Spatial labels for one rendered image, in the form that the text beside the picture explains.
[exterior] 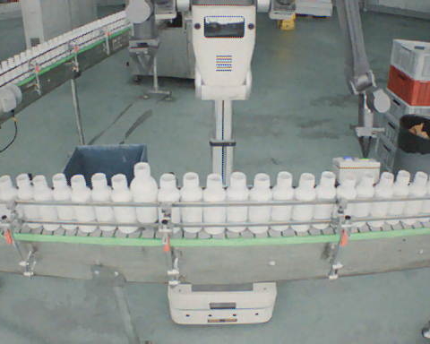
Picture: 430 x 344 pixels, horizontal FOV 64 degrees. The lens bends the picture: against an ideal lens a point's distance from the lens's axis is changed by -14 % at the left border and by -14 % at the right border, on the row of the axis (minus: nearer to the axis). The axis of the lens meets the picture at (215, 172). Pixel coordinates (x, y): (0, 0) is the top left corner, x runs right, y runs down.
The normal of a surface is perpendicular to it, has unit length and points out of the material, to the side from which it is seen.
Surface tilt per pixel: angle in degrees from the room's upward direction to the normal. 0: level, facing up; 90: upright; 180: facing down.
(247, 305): 90
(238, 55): 90
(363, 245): 90
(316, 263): 90
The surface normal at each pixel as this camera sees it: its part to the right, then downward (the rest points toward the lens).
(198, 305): 0.02, 0.55
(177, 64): -0.29, 0.53
